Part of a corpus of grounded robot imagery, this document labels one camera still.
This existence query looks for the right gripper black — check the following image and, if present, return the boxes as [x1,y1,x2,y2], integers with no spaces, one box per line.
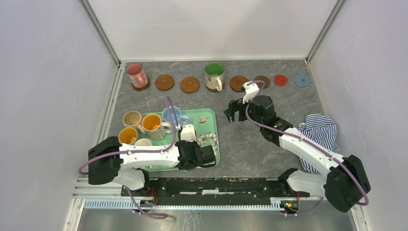
[224,94,264,128]

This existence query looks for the light blue mug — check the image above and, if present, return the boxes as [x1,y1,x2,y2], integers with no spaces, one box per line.
[162,106,191,126]

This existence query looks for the green interior floral mug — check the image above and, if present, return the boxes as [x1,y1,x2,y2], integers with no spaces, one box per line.
[204,62,225,91]

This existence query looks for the dark wooden coaster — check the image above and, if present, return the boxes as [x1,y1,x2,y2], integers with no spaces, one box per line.
[254,75,270,89]

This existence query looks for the orange interior mug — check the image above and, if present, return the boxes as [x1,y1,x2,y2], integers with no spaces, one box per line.
[142,114,173,141]

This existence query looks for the red round coaster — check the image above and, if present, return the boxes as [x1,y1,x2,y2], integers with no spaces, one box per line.
[274,74,288,87]

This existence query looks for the blue round coaster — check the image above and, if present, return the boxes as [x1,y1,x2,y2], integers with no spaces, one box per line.
[294,75,311,88]

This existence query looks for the pink mug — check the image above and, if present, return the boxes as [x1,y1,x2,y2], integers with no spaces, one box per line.
[126,63,148,88]

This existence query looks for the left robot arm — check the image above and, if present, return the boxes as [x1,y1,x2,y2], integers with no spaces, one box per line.
[87,137,216,196]

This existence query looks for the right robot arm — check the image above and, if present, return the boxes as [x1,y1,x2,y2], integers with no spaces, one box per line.
[224,95,371,212]

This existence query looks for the ridged wooden coaster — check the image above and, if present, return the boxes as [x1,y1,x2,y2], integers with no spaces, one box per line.
[180,77,200,94]
[229,76,249,92]
[205,82,225,92]
[155,74,175,91]
[131,77,151,91]

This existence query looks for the green floral tray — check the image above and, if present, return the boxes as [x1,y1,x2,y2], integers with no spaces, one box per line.
[138,108,220,172]

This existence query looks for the blue orange-interior mug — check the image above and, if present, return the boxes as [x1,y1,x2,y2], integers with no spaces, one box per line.
[118,127,138,144]

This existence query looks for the beige mug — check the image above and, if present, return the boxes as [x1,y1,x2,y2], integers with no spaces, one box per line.
[122,111,146,134]

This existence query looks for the blue striped cloth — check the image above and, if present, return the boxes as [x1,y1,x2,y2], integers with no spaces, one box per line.
[297,114,340,154]

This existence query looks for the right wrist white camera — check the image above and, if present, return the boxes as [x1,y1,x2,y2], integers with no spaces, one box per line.
[242,82,259,104]

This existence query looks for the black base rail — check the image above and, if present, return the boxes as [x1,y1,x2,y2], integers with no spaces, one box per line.
[130,178,310,205]

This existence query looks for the cream yellow-handled mug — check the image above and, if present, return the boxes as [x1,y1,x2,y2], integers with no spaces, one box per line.
[134,138,152,146]

